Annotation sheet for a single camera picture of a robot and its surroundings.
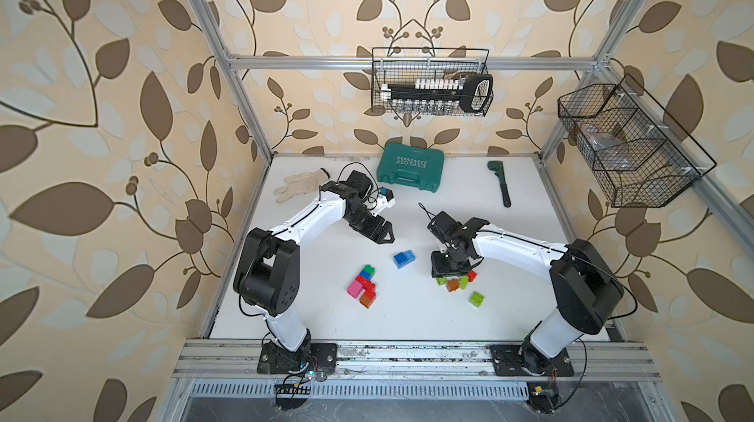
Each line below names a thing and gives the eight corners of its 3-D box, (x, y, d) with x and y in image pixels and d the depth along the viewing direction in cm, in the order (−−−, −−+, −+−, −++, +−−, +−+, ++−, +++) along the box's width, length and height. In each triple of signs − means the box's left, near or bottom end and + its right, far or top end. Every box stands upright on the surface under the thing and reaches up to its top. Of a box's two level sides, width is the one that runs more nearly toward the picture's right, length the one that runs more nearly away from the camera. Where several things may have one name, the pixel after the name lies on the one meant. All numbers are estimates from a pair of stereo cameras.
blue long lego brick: (398, 270, 91) (398, 266, 89) (392, 260, 93) (392, 255, 91) (415, 262, 93) (416, 258, 91) (410, 252, 95) (410, 248, 93)
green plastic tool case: (373, 185, 114) (373, 175, 110) (384, 150, 127) (384, 139, 122) (440, 195, 111) (442, 185, 106) (444, 158, 124) (446, 147, 119)
